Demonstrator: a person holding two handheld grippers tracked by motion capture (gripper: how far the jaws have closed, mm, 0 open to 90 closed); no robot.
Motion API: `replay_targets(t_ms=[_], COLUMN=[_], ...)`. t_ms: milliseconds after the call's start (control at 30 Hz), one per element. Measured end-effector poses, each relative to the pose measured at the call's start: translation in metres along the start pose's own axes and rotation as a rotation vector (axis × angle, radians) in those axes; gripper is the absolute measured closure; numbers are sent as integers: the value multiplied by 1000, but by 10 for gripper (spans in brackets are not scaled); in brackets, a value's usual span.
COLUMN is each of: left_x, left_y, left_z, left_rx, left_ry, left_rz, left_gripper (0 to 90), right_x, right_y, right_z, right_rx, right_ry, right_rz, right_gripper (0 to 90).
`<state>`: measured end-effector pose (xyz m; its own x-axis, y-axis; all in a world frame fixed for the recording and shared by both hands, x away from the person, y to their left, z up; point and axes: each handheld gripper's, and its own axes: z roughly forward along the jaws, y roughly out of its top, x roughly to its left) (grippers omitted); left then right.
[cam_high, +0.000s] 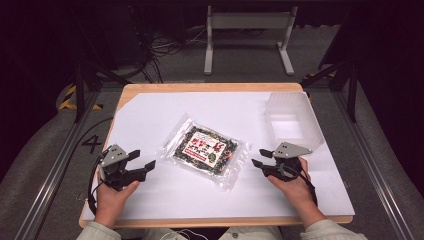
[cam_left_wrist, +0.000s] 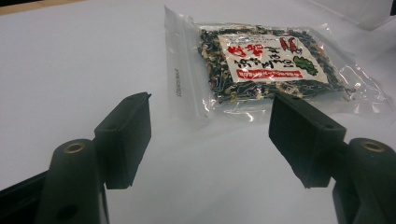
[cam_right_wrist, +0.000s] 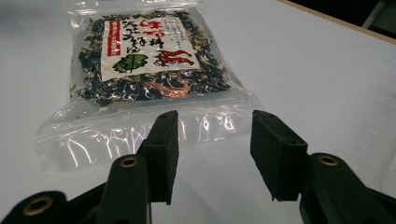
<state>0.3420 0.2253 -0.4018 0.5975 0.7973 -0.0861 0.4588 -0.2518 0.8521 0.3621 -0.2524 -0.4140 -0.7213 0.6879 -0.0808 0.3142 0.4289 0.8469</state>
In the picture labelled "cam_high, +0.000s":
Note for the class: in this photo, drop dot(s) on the person's left hand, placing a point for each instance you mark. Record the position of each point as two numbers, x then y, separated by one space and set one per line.
110 203

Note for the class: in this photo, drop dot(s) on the white metal desk frame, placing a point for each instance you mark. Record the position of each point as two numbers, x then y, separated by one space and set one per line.
209 50

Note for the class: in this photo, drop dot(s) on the clear dried seaweed packet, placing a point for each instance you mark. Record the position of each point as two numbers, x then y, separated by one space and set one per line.
206 150

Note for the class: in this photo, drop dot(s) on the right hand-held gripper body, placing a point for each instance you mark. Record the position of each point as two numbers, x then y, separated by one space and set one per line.
287 151

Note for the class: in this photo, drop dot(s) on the black metal stand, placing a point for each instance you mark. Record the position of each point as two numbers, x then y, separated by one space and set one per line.
351 96
79 93

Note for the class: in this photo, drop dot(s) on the white board on wooden table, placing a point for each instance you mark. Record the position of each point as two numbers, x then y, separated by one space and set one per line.
173 200

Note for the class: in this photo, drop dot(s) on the clear plastic container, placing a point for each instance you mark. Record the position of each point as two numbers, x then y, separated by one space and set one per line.
293 128

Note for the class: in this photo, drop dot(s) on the yellow black hazard tape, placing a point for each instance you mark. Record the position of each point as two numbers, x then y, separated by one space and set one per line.
68 96

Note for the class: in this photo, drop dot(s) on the aluminium rail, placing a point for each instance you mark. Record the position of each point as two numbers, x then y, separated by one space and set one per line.
56 173
370 156

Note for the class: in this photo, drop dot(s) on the person's right hand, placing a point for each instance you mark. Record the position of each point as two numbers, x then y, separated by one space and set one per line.
298 195

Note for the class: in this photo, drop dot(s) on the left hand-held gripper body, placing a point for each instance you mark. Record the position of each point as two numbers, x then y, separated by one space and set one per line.
113 158

